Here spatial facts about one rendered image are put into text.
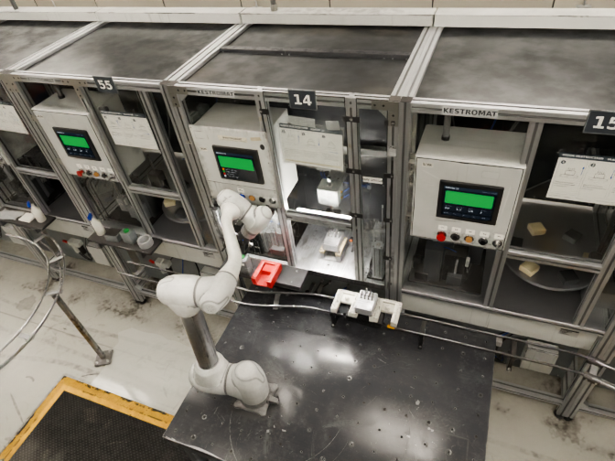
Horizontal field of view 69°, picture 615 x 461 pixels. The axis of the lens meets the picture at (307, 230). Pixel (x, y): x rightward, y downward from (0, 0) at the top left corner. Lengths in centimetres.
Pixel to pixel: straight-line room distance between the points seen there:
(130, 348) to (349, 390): 197
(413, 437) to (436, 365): 41
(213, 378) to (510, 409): 190
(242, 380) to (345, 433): 56
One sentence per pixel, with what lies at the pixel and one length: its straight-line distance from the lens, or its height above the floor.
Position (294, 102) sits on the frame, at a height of 199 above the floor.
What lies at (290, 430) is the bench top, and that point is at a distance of 240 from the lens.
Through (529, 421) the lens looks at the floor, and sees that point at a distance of 329.
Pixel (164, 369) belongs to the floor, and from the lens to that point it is 362.
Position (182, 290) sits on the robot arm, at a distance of 192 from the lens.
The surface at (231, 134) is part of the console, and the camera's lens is 221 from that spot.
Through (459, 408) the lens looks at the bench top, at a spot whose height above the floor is 68.
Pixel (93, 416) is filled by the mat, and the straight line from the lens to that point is 364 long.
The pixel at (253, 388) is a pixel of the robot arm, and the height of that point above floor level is 89.
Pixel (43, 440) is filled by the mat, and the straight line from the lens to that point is 375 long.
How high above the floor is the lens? 287
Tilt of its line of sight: 43 degrees down
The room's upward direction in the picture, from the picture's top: 9 degrees counter-clockwise
